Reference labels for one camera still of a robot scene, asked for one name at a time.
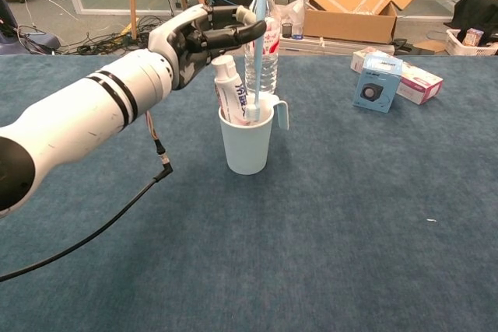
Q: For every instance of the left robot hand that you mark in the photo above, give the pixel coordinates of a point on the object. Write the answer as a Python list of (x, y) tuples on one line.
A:
[(183, 40)]

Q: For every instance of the white toothpaste tube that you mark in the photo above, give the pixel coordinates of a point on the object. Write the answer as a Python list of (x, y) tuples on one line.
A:
[(229, 87)]

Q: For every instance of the clear plastic water bottle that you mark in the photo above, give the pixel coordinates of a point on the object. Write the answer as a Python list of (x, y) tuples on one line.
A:
[(269, 69)]

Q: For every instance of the black mesh pen holder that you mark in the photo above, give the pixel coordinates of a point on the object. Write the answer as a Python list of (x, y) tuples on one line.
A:
[(287, 30)]

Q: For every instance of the white plastic bag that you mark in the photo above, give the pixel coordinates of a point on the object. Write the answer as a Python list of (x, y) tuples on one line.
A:
[(293, 11)]

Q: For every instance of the aluminium profile rails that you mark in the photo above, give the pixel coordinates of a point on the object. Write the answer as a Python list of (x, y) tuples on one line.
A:
[(330, 45)]

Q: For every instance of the brown cardboard box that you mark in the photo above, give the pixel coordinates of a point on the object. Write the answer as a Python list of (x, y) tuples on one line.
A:
[(350, 17)]

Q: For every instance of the dark blue chair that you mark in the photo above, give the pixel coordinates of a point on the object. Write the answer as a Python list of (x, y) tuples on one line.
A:
[(8, 42)]

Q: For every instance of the blue speaker box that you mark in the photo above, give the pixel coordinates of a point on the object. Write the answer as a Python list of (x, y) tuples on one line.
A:
[(375, 83)]

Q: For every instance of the pink floral carton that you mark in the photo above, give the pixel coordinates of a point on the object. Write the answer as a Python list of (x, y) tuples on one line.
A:
[(420, 87)]

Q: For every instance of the white plastic basket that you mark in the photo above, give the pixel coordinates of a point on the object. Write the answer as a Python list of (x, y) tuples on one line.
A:
[(455, 44)]

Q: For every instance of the small colourful box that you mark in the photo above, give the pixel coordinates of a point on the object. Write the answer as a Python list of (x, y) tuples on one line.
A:
[(472, 36)]

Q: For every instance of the black cloth cover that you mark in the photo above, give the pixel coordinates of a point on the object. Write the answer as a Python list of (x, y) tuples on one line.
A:
[(478, 9)]

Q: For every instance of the black metal bracket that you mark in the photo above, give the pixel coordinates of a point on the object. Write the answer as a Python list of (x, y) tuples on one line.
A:
[(404, 46)]

